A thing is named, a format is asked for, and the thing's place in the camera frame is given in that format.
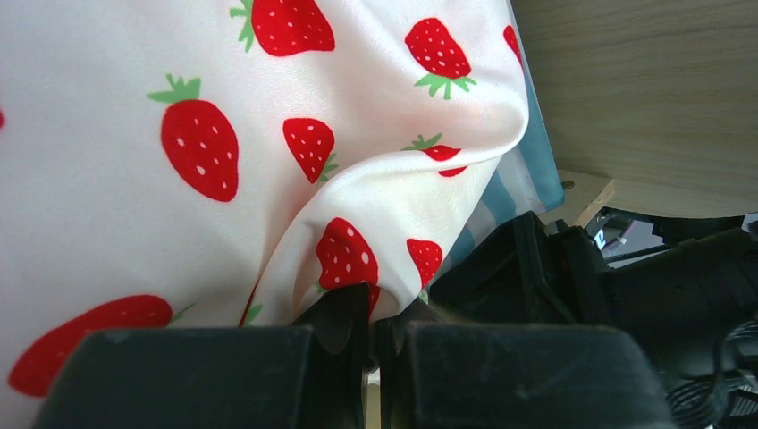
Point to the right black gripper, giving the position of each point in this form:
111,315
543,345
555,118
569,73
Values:
691,307

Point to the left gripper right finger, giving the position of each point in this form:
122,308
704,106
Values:
437,374

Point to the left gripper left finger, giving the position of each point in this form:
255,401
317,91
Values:
309,374

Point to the wooden pet bed frame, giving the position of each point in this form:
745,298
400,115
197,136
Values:
660,96

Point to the blue striped mattress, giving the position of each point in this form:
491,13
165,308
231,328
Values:
526,179

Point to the strawberry print ruffled blanket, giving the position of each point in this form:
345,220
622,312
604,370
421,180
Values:
189,163

